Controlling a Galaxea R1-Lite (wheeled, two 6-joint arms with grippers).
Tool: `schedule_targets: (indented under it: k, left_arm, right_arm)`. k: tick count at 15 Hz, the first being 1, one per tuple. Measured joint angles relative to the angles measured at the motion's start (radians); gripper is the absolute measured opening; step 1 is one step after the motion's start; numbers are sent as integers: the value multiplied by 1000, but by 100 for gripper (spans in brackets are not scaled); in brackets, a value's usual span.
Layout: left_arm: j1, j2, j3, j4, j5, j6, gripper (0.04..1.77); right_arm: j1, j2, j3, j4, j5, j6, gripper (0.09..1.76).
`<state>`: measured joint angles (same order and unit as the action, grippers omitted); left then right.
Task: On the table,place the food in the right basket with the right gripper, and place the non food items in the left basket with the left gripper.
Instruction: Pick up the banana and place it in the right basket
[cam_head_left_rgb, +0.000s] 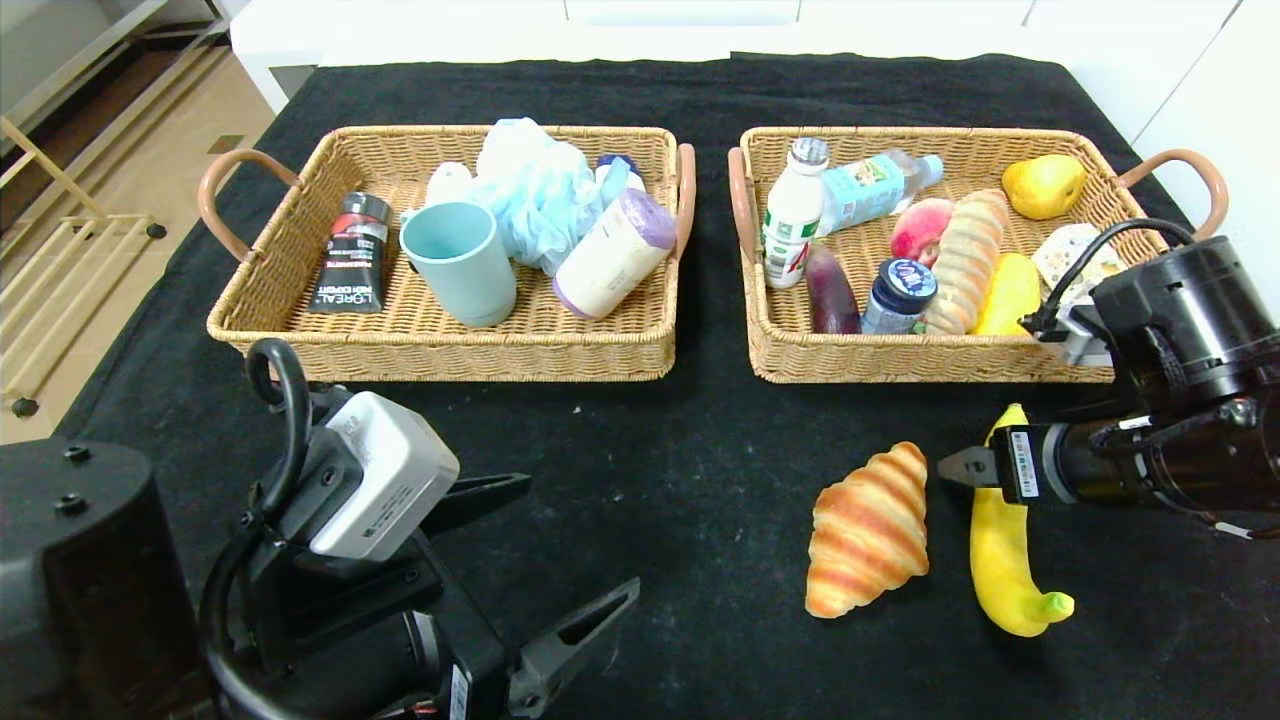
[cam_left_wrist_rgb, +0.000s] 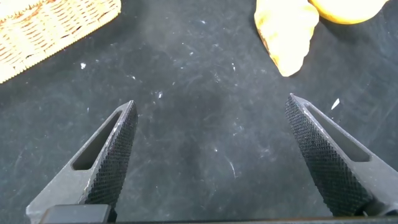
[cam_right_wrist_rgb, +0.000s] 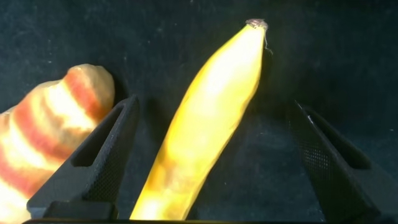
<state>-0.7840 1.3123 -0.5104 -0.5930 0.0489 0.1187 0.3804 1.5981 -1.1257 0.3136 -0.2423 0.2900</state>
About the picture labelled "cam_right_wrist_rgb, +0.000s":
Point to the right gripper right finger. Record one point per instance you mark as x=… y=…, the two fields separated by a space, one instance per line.
x=357 y=193

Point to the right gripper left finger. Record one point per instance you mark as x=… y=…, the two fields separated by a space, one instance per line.
x=93 y=174

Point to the yellow toy banana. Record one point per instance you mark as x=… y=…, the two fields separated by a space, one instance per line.
x=205 y=124

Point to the toy croissant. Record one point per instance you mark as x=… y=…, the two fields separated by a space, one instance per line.
x=46 y=130

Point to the black table cloth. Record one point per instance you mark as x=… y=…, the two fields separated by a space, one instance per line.
x=311 y=46

